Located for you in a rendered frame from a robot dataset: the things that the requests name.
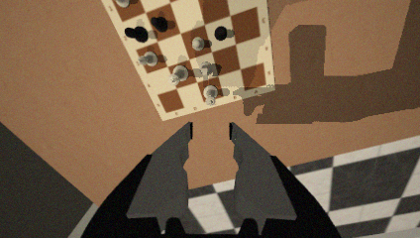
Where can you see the chessboard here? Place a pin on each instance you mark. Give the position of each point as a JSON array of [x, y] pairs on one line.
[[241, 64]]

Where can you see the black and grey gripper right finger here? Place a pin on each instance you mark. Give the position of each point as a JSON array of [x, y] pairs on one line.
[[268, 192]]

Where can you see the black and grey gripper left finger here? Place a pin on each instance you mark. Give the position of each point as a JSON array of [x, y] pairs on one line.
[[153, 191]]

